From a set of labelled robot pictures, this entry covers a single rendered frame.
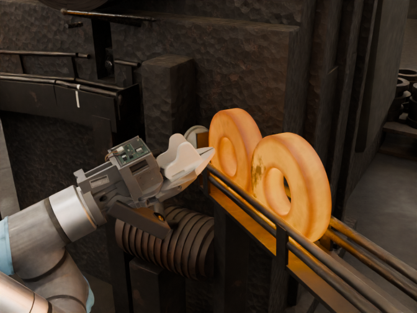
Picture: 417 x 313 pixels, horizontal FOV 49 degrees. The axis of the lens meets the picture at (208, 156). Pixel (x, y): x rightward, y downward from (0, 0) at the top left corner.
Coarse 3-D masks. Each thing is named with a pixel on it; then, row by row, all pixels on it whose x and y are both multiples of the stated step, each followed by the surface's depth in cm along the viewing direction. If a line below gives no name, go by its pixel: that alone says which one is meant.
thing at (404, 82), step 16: (400, 80) 241; (416, 80) 272; (400, 96) 237; (416, 96) 229; (400, 112) 239; (416, 112) 230; (384, 128) 234; (400, 128) 233; (416, 128) 232; (384, 144) 245; (416, 160) 231
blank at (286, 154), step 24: (264, 144) 63; (288, 144) 58; (264, 168) 64; (288, 168) 58; (312, 168) 56; (264, 192) 66; (312, 192) 55; (264, 216) 67; (288, 216) 61; (312, 216) 56; (312, 240) 60
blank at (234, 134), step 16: (224, 112) 73; (240, 112) 72; (224, 128) 74; (240, 128) 70; (256, 128) 70; (224, 144) 78; (240, 144) 70; (256, 144) 69; (224, 160) 79; (240, 160) 71; (240, 176) 72
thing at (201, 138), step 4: (200, 132) 81; (204, 132) 81; (208, 132) 82; (196, 136) 81; (200, 136) 81; (204, 136) 81; (208, 136) 82; (196, 140) 81; (200, 140) 81; (204, 140) 82; (196, 144) 82; (200, 144) 82; (204, 144) 82; (208, 144) 82; (200, 176) 84; (200, 180) 84; (200, 184) 84
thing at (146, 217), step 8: (112, 208) 68; (120, 208) 69; (128, 208) 69; (136, 208) 71; (144, 208) 74; (112, 216) 69; (120, 216) 69; (128, 216) 70; (136, 216) 70; (144, 216) 71; (152, 216) 73; (160, 216) 74; (136, 224) 71; (144, 224) 71; (152, 224) 72; (160, 224) 73; (152, 232) 72; (160, 232) 73; (168, 232) 74
